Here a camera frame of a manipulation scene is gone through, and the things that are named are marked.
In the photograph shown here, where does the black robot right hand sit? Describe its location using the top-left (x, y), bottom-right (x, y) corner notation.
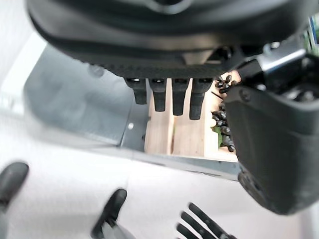
top-left (176, 202), bottom-right (239, 239)

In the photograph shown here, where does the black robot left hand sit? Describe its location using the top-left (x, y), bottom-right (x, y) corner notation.
top-left (24, 0), bottom-right (319, 215)

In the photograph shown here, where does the light wooden crate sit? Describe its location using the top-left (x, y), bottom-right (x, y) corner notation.
top-left (144, 73), bottom-right (240, 163)

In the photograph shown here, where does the black grape bunch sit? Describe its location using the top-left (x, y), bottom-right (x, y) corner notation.
top-left (210, 74), bottom-right (238, 153)

